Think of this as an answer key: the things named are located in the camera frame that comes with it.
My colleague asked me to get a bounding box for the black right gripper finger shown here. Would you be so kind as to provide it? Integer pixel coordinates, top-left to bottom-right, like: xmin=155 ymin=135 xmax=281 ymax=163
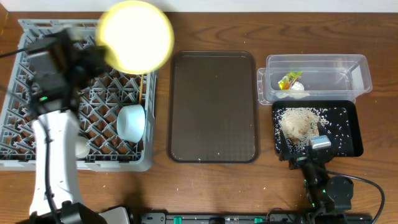
xmin=317 ymin=122 xmax=329 ymax=136
xmin=279 ymin=131 xmax=293 ymax=161

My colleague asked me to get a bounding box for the leftover rice pile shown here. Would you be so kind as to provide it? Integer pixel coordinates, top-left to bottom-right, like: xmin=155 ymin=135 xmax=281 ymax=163
xmin=280 ymin=108 xmax=320 ymax=153

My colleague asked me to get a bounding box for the white tissue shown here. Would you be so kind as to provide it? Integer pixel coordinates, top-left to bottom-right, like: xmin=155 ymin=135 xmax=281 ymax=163
xmin=289 ymin=82 xmax=305 ymax=91

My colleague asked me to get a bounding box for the green orange snack wrapper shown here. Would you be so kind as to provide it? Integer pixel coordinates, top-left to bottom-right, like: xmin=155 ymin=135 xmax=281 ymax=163
xmin=278 ymin=71 xmax=302 ymax=90

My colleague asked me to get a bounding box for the yellow round plate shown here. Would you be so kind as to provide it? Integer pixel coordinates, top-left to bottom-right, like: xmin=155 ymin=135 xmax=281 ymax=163
xmin=95 ymin=1 xmax=175 ymax=75

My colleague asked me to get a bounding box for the wooden chopstick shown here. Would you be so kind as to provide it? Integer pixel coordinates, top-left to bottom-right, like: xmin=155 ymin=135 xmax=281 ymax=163
xmin=139 ymin=74 xmax=144 ymax=105

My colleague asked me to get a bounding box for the light blue bowl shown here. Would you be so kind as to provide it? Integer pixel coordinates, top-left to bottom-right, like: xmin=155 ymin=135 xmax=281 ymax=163
xmin=117 ymin=105 xmax=146 ymax=143

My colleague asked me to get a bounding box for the white cup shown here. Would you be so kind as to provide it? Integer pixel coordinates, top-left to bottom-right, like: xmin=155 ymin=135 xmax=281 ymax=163
xmin=75 ymin=136 xmax=90 ymax=159

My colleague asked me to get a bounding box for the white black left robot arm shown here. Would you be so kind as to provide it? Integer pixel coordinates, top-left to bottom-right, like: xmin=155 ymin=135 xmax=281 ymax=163
xmin=25 ymin=44 xmax=106 ymax=223

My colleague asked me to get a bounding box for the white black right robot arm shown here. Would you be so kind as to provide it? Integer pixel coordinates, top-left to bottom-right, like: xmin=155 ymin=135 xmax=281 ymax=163
xmin=279 ymin=124 xmax=354 ymax=223

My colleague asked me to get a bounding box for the black rectangular waste tray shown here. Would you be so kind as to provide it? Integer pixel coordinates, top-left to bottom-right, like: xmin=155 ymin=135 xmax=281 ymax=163
xmin=272 ymin=100 xmax=363 ymax=157

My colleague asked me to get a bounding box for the clear plastic waste bin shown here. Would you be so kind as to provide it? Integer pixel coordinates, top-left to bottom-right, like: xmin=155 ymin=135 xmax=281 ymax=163
xmin=257 ymin=54 xmax=373 ymax=105

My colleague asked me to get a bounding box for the grey plastic dish rack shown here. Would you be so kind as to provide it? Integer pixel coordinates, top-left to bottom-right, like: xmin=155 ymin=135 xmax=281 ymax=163
xmin=0 ymin=19 xmax=160 ymax=172

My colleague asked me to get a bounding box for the dark brown serving tray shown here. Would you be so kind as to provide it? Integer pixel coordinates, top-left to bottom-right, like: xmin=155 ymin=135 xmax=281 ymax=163
xmin=167 ymin=51 xmax=260 ymax=164

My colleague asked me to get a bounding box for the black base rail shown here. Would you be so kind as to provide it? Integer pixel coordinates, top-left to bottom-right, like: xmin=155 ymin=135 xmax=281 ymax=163
xmin=99 ymin=203 xmax=374 ymax=224

